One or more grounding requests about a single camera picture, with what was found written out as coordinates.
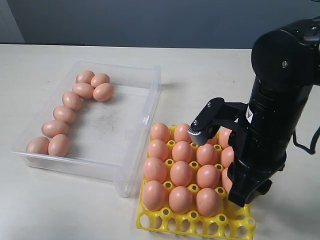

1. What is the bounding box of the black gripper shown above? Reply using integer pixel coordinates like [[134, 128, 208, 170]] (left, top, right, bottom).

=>
[[228, 127, 287, 207]]

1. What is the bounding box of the brown egg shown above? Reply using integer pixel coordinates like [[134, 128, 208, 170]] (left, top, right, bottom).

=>
[[170, 161, 193, 187], [147, 139, 169, 162], [150, 122, 171, 143], [93, 83, 115, 102], [173, 123, 192, 144], [143, 157, 167, 184], [48, 134, 71, 157], [220, 146, 235, 168], [168, 186, 193, 214], [207, 135, 218, 145], [221, 167, 233, 194], [142, 180, 166, 211], [171, 141, 193, 163], [62, 91, 82, 112], [72, 82, 94, 100], [218, 127, 232, 149], [41, 120, 69, 138], [53, 105, 76, 124], [90, 73, 110, 88], [196, 143, 218, 166], [196, 188, 221, 217], [75, 70, 95, 85], [196, 164, 221, 189], [26, 136, 50, 155]]

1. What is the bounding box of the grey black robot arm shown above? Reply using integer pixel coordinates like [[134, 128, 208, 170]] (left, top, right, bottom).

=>
[[227, 17, 320, 207]]

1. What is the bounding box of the yellow plastic egg tray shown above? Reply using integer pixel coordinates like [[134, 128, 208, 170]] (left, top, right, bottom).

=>
[[134, 123, 257, 238]]

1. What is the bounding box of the clear plastic egg bin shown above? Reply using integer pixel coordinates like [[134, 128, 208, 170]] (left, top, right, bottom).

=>
[[12, 61, 161, 197]]

